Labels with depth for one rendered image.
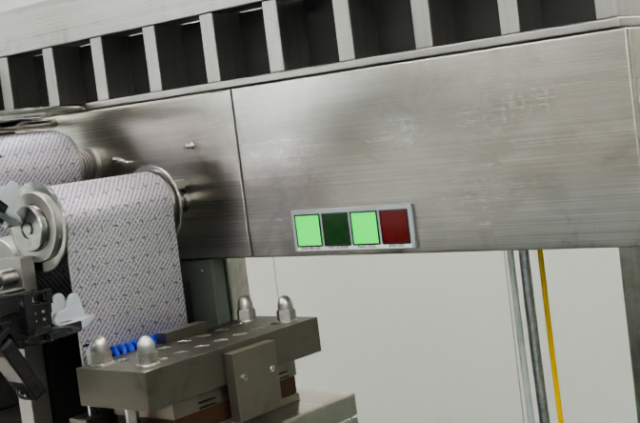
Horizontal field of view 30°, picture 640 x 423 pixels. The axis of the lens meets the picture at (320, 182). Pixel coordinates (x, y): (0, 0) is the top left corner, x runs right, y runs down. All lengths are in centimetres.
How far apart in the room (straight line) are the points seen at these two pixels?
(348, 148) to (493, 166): 27
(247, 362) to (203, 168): 41
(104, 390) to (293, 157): 49
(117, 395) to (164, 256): 33
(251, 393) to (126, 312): 26
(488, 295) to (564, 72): 297
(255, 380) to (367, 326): 308
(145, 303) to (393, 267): 288
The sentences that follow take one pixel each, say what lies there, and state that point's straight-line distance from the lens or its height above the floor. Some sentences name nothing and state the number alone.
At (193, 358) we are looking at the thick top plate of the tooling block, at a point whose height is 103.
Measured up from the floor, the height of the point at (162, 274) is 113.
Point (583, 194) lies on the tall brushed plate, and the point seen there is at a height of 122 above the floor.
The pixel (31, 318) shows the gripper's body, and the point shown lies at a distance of 187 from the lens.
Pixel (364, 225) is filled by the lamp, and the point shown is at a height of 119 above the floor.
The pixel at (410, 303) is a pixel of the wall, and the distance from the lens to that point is 484.
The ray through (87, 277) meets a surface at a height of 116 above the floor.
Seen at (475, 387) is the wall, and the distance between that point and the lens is 476.
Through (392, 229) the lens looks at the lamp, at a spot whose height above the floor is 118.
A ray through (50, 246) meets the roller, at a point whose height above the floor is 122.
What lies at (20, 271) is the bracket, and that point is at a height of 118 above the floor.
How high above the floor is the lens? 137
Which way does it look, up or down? 3 degrees down
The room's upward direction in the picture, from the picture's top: 7 degrees counter-clockwise
